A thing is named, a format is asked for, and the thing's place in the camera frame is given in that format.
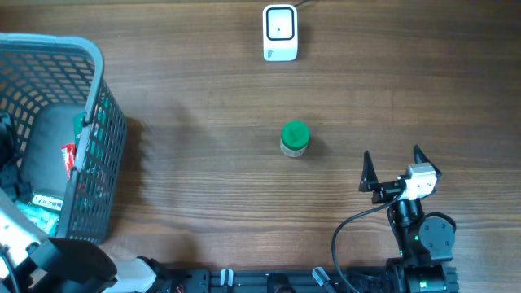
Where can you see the green lid jar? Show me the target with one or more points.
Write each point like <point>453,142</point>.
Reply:
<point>294,138</point>

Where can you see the green 3M gloves bag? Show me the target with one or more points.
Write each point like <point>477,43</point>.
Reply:
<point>78,126</point>

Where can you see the red stick packet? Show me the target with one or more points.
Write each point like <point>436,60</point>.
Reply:
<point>69,156</point>

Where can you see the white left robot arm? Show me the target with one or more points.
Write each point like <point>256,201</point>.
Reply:
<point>31,261</point>

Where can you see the white barcode scanner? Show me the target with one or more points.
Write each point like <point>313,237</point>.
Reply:
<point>280,32</point>

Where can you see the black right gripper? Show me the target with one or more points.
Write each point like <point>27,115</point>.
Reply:
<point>369,183</point>

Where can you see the black aluminium mounting rail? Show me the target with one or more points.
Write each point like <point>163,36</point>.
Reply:
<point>363,279</point>

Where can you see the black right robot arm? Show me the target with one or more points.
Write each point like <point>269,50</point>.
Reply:
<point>425,240</point>

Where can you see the green gum box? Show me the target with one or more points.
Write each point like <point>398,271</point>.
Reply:
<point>52,203</point>

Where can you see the teal tissue pack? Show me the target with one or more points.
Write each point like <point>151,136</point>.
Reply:
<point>46,221</point>

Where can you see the grey plastic basket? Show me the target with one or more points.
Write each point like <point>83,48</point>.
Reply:
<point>45,82</point>

